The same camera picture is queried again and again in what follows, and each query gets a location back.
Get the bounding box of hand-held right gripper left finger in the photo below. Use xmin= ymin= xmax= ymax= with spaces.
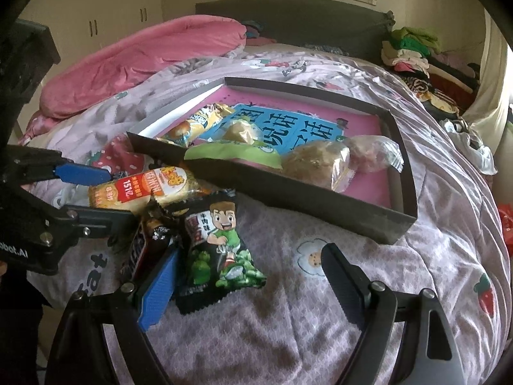
xmin=44 ymin=245 xmax=180 ymax=385

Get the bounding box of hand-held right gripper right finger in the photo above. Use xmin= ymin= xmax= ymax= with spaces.
xmin=321 ymin=243 xmax=468 ymax=385

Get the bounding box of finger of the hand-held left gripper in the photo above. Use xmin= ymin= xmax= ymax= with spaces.
xmin=8 ymin=147 xmax=113 ymax=188
xmin=55 ymin=204 xmax=139 ymax=238

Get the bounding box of orange snack packet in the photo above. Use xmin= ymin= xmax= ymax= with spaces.
xmin=88 ymin=166 xmax=201 ymax=211

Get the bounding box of brown chocolate bar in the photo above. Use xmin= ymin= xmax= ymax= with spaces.
xmin=120 ymin=220 xmax=171 ymax=285

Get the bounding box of black green cartoon snack packet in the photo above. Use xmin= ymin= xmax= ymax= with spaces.
xmin=160 ymin=190 xmax=267 ymax=316

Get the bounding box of dark cardboard box tray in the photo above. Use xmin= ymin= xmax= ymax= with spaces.
xmin=127 ymin=76 xmax=418 ymax=245

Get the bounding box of yellow white cartoon snack packet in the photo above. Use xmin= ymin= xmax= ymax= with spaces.
xmin=158 ymin=102 xmax=237 ymax=147

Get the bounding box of clear-wrapped yellowish round pastry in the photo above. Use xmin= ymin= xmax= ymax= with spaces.
xmin=281 ymin=142 xmax=357 ymax=193

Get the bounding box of clear-wrapped pale pastry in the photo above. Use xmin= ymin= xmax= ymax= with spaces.
xmin=347 ymin=134 xmax=404 ymax=174

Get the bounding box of green-trimmed clear pastry packet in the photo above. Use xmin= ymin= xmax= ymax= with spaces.
xmin=184 ymin=122 xmax=283 ymax=173

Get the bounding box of strawberry print blanket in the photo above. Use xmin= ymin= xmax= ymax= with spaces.
xmin=20 ymin=44 xmax=510 ymax=385

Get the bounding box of pink quilt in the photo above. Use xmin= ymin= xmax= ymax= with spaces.
xmin=26 ymin=16 xmax=248 ymax=120

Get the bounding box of pink book with blue label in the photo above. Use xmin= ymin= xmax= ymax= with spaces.
xmin=156 ymin=88 xmax=392 ymax=209

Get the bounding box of white wardrobe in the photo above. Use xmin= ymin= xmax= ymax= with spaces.
xmin=20 ymin=0 xmax=163 ymax=55

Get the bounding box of red plastic bag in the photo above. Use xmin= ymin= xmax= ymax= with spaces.
xmin=497 ymin=204 xmax=513 ymax=256

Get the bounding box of white plastic bag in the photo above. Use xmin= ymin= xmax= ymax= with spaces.
xmin=439 ymin=118 xmax=498 ymax=175

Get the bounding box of blue pink pillow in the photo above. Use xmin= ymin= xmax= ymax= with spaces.
xmin=240 ymin=20 xmax=278 ymax=47

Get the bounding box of pile of folded clothes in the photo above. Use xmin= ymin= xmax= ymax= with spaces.
xmin=381 ymin=26 xmax=482 ymax=115

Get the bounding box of cream curtain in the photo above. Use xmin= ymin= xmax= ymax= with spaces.
xmin=463 ymin=10 xmax=513 ymax=130

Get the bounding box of grey bed headboard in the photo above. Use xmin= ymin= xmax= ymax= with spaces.
xmin=195 ymin=0 xmax=396 ymax=63

